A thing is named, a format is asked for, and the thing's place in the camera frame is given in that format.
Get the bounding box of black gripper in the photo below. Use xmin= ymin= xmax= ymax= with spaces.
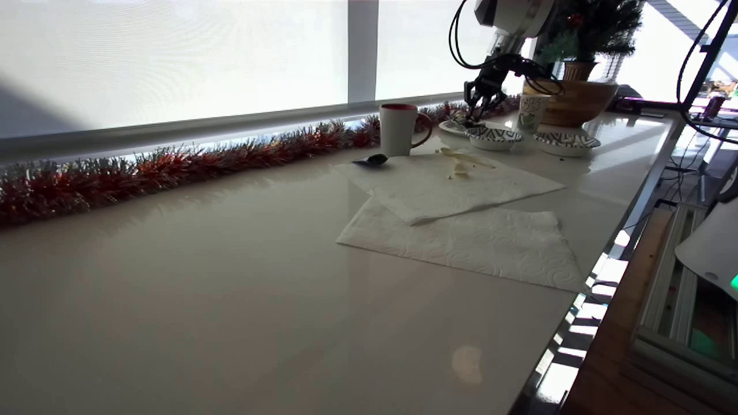
xmin=461 ymin=46 xmax=554 ymax=111

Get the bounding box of white plate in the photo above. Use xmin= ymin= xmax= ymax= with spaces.
xmin=436 ymin=114 xmax=502 ymax=141

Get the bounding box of blue striped white bowl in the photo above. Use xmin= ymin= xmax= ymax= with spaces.
xmin=465 ymin=125 xmax=528 ymax=153

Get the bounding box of cream plastic knife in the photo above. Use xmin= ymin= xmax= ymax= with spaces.
xmin=436 ymin=145 xmax=497 ymax=171

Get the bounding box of wooden bowl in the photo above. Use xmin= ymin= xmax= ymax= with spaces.
xmin=524 ymin=79 xmax=619 ymax=129

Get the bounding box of shallow patterned dish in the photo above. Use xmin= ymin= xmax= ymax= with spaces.
xmin=528 ymin=127 xmax=603 ymax=159

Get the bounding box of white paper towel with cutlery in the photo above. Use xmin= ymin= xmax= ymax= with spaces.
xmin=347 ymin=135 xmax=567 ymax=229

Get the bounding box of white window mullion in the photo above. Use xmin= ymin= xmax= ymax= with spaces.
xmin=345 ymin=0 xmax=381 ymax=107

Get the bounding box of small potted Christmas tree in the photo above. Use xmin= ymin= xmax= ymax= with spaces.
xmin=534 ymin=0 xmax=646 ymax=82

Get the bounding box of small dark spoon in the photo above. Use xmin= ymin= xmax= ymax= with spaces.
xmin=351 ymin=153 xmax=392 ymax=171

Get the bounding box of plain white paper towel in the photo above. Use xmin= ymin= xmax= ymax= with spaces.
xmin=333 ymin=193 xmax=585 ymax=296

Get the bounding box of black metal pole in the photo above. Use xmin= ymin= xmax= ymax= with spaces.
xmin=678 ymin=0 xmax=738 ymax=111

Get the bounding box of white device with green light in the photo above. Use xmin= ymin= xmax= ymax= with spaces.
xmin=672 ymin=197 xmax=738 ymax=303

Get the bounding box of wooden chair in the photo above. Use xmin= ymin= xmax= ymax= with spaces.
xmin=565 ymin=203 xmax=738 ymax=415

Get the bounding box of red and silver tinsel garland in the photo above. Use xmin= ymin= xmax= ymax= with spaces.
xmin=0 ymin=93 xmax=525 ymax=231

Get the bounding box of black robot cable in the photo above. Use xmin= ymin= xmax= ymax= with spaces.
xmin=447 ymin=0 xmax=492 ymax=73

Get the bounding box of white mug with red handle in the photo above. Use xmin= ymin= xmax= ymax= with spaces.
xmin=378 ymin=102 xmax=436 ymax=159

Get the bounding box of black hanging cable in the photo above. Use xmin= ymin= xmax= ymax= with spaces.
xmin=672 ymin=0 xmax=738 ymax=147

